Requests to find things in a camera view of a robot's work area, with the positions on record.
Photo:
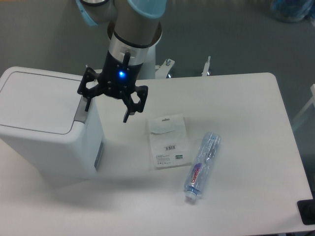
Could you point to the black device at table edge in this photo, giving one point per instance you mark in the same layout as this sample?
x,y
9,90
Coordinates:
x,y
307,211

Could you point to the white frame at right edge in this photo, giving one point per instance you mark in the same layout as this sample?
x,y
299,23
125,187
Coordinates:
x,y
305,112

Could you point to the clear plastic water bottle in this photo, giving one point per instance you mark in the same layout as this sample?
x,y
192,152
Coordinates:
x,y
201,166

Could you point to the blue plastic bag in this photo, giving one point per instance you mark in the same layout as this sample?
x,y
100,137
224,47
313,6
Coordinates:
x,y
293,11

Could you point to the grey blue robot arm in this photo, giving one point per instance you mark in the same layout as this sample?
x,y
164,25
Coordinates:
x,y
135,25

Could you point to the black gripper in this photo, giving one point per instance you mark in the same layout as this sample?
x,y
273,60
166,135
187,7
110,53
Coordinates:
x,y
120,76

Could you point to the white plastic packaging bag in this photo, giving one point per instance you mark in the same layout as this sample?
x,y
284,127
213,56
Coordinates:
x,y
169,142

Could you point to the white push-lid trash can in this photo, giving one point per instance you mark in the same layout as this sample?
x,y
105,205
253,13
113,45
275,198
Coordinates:
x,y
45,120

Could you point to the white metal base frame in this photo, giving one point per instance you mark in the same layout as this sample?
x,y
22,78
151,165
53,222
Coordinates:
x,y
166,69

